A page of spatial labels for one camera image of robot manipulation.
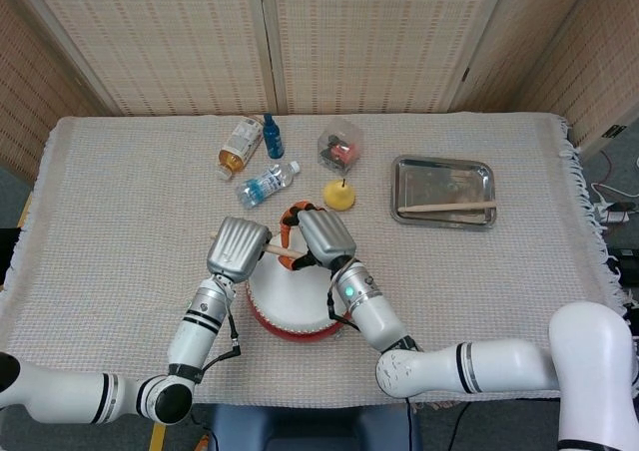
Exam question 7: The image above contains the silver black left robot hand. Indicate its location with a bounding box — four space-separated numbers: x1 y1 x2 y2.
206 216 274 285

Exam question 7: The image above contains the silver orange-tipped right robot hand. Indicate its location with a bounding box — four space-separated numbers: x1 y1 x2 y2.
279 200 358 272

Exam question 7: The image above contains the wooden drumstick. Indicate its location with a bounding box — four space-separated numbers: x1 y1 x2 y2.
398 201 498 215
208 233 306 260

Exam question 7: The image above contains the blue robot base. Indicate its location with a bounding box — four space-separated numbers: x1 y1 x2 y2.
208 403 421 451

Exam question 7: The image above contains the red drum with white skin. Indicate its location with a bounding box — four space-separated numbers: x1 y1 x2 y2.
246 211 350 344

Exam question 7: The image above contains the rectangular steel tray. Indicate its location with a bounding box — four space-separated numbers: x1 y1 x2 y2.
388 154 498 230

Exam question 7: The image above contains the yellow pear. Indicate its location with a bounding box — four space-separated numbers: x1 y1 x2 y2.
322 177 357 213

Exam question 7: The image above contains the clear water bottle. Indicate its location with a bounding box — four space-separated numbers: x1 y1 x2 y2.
235 160 302 209

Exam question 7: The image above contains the clear plastic box with items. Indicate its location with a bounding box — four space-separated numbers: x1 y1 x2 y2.
317 119 364 176

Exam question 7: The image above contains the orange tea bottle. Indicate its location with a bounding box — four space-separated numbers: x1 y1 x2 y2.
216 115 266 182

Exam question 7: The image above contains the blue spray bottle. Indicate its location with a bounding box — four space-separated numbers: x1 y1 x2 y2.
262 113 285 161

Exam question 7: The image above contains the beige woven tablecloth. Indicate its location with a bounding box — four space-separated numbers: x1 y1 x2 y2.
0 111 631 405

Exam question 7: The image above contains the woven folding screen panel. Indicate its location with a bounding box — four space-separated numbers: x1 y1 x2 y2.
9 0 279 118
518 0 639 158
259 0 513 116
448 0 598 116
0 0 109 183

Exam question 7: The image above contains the black object beside table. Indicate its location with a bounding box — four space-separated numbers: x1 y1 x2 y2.
0 228 21 285

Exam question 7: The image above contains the white power strip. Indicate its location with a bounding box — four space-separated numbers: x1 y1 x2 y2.
596 199 633 226

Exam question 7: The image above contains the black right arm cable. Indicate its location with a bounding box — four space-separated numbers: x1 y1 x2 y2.
325 270 361 333

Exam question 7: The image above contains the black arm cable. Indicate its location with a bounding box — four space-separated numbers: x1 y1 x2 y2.
197 310 244 372
325 270 361 333

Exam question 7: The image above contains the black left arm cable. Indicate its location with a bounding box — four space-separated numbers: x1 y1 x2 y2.
197 310 244 372

